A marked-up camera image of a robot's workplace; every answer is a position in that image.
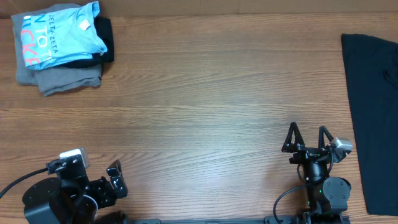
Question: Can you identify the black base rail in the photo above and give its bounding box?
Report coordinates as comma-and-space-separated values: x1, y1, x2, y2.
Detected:
123, 215, 351, 224

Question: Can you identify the black folded garment with logo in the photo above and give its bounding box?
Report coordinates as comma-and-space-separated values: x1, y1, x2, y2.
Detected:
59, 17, 114, 68

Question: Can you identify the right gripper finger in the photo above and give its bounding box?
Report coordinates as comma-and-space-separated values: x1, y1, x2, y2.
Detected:
281, 122, 305, 152
318, 126, 333, 148

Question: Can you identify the light blue printed t-shirt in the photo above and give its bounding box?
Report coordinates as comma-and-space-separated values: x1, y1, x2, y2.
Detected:
21, 1, 108, 70

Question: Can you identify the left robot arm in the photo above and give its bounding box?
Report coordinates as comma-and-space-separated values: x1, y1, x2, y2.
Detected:
22, 155, 128, 223

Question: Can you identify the black garment at right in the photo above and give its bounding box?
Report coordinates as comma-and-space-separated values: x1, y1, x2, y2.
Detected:
341, 34, 397, 216

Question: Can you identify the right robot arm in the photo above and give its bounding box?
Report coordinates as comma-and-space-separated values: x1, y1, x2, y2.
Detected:
273, 122, 353, 224

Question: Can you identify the grey folded garment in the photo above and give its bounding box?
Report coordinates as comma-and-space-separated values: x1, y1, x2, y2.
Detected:
11, 3, 102, 96

